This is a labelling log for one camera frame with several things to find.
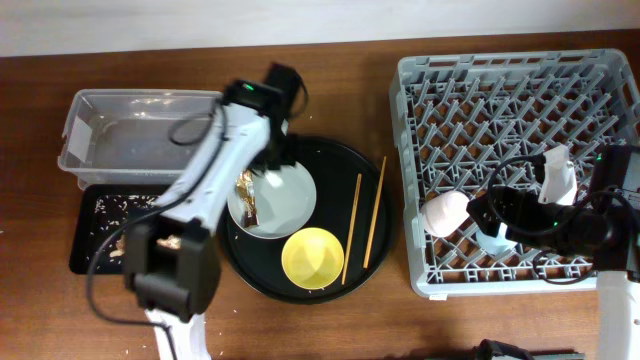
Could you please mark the wooden chopstick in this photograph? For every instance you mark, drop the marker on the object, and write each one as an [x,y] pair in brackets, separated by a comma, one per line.
[351,228]
[374,215]

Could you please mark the yellow bowl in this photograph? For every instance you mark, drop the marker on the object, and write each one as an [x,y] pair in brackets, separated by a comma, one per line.
[312,258]

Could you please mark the right wooden chopstick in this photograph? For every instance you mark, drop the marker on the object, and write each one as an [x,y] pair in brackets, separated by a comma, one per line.
[374,215]

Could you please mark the grey dishwasher rack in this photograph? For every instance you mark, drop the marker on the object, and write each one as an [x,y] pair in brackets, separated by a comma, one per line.
[457,119]

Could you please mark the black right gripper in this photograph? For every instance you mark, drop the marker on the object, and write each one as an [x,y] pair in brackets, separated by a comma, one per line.
[523,203]

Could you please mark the light blue cup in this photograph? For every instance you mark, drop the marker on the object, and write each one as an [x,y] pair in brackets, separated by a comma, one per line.
[495,245]

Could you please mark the grey plate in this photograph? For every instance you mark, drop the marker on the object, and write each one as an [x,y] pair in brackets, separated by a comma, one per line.
[285,201]

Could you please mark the gold brown snack wrapper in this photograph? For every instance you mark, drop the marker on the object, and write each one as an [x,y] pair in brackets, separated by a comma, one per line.
[245,191]

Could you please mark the clear plastic bin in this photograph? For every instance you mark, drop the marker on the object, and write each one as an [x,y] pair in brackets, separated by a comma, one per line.
[121,136]

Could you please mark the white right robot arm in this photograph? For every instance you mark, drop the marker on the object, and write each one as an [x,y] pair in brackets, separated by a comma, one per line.
[603,226]

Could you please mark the black rectangular tray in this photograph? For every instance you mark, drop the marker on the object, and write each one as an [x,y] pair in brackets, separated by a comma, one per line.
[83,249]

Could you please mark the pink cup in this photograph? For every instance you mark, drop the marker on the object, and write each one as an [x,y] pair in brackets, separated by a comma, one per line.
[445,213]

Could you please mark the left wooden chopstick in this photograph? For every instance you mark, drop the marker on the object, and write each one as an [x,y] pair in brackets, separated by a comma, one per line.
[351,228]

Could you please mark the round black tray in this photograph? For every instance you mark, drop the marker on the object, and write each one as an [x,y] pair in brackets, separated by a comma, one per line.
[332,187]

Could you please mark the food scraps pile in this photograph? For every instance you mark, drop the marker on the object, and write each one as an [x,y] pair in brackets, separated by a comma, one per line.
[112,211]

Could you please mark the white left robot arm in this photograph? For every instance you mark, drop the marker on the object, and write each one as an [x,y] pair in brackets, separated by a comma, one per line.
[238,129]

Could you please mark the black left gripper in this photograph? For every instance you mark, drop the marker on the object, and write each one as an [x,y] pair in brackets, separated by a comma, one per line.
[264,167]

